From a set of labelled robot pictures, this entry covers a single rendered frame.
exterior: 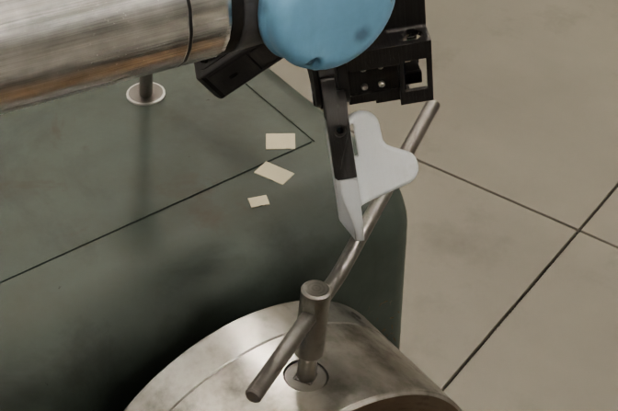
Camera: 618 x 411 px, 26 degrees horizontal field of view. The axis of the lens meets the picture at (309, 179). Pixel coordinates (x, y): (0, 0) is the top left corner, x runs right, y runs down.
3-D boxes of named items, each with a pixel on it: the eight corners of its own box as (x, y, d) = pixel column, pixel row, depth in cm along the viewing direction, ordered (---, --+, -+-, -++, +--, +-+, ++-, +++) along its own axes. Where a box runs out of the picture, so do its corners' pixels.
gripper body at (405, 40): (434, 110, 93) (429, -36, 84) (312, 131, 92) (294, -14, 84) (413, 44, 98) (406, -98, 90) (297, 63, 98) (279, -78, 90)
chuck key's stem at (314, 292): (310, 417, 101) (324, 302, 94) (283, 406, 101) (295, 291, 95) (322, 399, 102) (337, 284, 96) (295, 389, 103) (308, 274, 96)
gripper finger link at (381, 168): (430, 235, 92) (411, 103, 91) (346, 250, 92) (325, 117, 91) (424, 229, 95) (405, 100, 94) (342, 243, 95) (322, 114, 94)
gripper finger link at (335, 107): (359, 179, 90) (338, 50, 89) (337, 183, 90) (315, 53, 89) (353, 172, 95) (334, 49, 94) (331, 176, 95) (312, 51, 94)
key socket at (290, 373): (314, 424, 100) (316, 398, 98) (273, 408, 101) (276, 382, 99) (331, 396, 103) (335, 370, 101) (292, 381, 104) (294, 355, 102)
